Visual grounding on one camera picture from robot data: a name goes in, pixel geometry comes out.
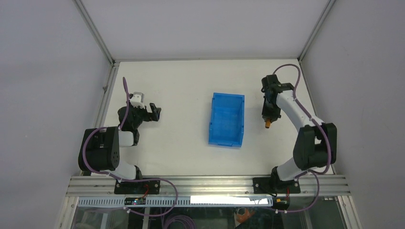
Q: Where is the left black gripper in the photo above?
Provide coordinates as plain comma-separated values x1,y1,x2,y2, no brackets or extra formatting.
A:
127,100,160,129

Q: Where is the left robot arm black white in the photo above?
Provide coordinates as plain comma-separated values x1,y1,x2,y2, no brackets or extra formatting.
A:
78,103,161,194

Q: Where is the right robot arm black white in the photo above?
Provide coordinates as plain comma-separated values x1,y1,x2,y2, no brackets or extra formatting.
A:
261,74,337,193

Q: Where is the blue plastic bin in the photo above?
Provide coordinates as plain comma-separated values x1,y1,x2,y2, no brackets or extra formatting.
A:
208,93,245,148

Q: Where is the small black circuit board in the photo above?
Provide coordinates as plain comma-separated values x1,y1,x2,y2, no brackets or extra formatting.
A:
124,198,146,206

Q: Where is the orange object below table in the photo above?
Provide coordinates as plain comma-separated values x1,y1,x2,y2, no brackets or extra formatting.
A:
234,208,256,224

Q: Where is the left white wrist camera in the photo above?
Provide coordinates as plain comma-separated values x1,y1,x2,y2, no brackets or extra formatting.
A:
129,92,145,109

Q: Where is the left aluminium frame post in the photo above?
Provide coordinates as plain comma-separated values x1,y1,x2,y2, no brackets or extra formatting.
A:
73,0,115,66

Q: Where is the aluminium frame post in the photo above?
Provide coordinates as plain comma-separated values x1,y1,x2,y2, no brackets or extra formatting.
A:
73,0,115,66
298,0,336,63

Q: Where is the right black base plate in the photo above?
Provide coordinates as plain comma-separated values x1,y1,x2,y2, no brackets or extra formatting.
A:
252,177,301,195

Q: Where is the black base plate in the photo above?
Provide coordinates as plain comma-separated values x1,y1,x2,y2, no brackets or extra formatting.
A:
252,177,301,195
114,180,160,195

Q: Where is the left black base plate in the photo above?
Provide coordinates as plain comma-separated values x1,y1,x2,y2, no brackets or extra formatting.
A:
114,180,160,195

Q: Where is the white slotted cable duct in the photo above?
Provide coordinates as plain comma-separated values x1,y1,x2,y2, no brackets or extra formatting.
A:
78,196,273,208

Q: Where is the aluminium front rail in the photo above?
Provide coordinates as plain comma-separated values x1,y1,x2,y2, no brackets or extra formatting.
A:
66,175,351,197

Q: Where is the right aluminium frame post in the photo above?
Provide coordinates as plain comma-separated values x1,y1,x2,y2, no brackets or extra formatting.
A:
298,0,336,63

